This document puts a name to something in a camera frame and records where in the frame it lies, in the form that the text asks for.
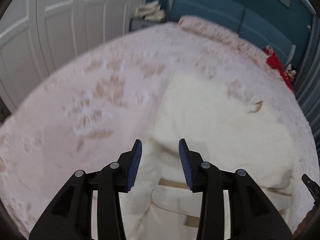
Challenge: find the cream folded clothes pile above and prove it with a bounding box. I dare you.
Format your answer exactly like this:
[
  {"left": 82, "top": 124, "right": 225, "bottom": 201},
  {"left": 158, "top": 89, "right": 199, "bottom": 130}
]
[{"left": 134, "top": 0, "right": 165, "bottom": 22}]

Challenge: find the grey-blue curtain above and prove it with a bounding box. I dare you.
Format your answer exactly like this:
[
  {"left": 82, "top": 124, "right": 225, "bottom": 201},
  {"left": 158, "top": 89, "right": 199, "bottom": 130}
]
[{"left": 294, "top": 15, "right": 319, "bottom": 152}]

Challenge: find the pink floral bedspread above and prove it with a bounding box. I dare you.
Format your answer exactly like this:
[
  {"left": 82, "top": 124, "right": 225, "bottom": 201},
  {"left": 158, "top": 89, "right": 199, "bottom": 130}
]
[{"left": 1, "top": 23, "right": 319, "bottom": 237}]

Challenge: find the pink floral pillow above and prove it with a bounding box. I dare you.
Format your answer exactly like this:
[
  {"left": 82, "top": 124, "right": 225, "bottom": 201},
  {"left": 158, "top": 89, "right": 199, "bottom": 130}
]
[{"left": 178, "top": 15, "right": 282, "bottom": 80}]

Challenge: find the grey bedside table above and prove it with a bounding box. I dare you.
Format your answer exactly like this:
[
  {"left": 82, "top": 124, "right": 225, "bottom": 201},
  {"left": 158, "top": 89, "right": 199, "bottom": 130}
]
[{"left": 129, "top": 17, "right": 164, "bottom": 32}]

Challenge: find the teal upholstered headboard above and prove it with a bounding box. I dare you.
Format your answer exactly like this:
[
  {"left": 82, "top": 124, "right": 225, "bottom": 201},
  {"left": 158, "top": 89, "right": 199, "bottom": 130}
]
[{"left": 148, "top": 0, "right": 313, "bottom": 67}]

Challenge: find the small plush toy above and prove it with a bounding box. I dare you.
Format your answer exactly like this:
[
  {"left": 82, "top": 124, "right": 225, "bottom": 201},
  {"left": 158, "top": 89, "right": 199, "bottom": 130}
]
[{"left": 285, "top": 63, "right": 297, "bottom": 82}]

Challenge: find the red garment on bed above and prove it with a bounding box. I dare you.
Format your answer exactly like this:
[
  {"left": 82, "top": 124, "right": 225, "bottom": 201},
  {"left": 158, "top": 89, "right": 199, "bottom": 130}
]
[{"left": 263, "top": 45, "right": 293, "bottom": 92}]

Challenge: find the cream quilted coat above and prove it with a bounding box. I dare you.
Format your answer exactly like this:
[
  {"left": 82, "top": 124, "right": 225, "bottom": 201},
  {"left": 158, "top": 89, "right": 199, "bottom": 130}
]
[{"left": 121, "top": 75, "right": 296, "bottom": 239}]

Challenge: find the white panelled wardrobe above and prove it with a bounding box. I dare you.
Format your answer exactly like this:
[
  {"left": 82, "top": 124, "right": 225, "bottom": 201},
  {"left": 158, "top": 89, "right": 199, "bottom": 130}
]
[{"left": 1, "top": 0, "right": 145, "bottom": 112}]

